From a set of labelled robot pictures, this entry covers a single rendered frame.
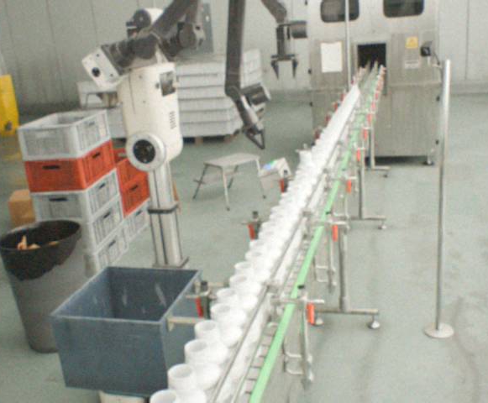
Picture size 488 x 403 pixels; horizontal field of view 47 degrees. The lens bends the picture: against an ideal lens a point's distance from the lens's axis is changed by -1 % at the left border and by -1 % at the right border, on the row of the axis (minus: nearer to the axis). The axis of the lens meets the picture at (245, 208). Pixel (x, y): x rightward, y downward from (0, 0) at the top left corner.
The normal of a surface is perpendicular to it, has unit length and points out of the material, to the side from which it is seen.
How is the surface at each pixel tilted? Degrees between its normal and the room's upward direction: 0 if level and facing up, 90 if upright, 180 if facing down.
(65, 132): 90
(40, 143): 90
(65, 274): 94
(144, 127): 101
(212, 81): 89
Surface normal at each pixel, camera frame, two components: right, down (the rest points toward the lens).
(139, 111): -0.24, 0.49
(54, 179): -0.15, 0.32
